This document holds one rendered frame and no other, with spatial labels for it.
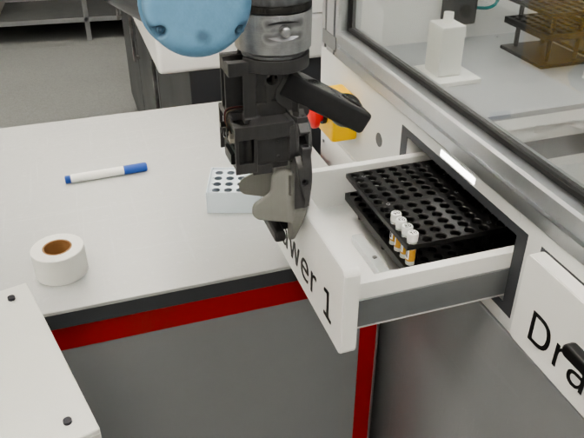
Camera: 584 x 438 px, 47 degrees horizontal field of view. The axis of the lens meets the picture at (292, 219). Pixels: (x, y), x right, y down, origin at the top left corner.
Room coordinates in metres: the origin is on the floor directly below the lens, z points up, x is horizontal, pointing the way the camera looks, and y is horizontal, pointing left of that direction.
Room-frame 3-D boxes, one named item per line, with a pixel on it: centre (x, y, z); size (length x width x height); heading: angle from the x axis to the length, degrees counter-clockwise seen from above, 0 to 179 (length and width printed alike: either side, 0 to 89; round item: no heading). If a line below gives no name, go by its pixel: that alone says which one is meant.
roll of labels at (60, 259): (0.74, 0.32, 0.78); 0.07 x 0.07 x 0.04
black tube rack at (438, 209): (0.72, -0.20, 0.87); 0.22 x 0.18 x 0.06; 108
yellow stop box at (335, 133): (1.02, -0.07, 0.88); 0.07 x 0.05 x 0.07; 18
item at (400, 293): (0.72, -0.21, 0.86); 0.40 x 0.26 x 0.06; 108
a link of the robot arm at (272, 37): (0.64, 0.02, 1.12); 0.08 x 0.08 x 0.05
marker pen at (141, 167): (1.01, 0.32, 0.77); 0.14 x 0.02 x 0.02; 111
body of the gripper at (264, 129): (0.64, 0.03, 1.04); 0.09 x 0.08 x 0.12; 108
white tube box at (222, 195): (0.94, 0.07, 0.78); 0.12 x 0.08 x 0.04; 90
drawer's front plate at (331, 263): (0.66, -0.01, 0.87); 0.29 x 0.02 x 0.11; 18
